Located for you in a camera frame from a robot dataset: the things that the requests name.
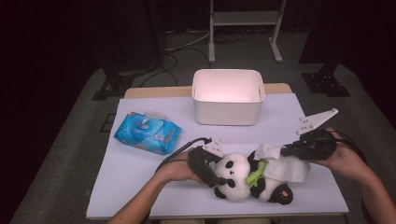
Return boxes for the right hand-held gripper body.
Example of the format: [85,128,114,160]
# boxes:
[293,107,339,161]

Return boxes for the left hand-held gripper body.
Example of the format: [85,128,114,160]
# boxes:
[187,138,224,187]

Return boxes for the panda plush toy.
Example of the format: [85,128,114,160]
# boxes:
[213,150,295,206]

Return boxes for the white wet wipe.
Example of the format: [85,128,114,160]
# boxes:
[253,143,312,184]

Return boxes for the white plastic bin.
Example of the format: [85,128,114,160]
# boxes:
[191,68,266,127]

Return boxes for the blue wet wipe packet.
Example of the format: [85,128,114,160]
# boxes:
[113,110,182,156]

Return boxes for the person's left hand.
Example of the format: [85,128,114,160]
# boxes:
[155,148,204,185]

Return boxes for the person's right hand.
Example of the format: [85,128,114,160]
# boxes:
[311,127,372,180]

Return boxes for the black stand base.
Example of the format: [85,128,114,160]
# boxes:
[301,62,351,98]
[92,65,134,102]

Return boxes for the white metal stand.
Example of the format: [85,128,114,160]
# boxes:
[207,0,288,64]

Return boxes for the left hand-held gripper cable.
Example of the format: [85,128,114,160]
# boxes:
[141,136,213,224]

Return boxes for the hand-held gripper cable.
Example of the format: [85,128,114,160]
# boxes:
[330,130,375,224]
[141,136,213,224]

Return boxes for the right hand-held gripper cable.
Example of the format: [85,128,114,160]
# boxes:
[330,130,375,224]

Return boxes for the black floor bracket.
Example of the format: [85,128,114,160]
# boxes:
[100,113,117,133]

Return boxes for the black floor cables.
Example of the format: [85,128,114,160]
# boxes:
[138,29,247,88]

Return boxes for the white floor cable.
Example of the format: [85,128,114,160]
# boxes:
[164,29,216,52]

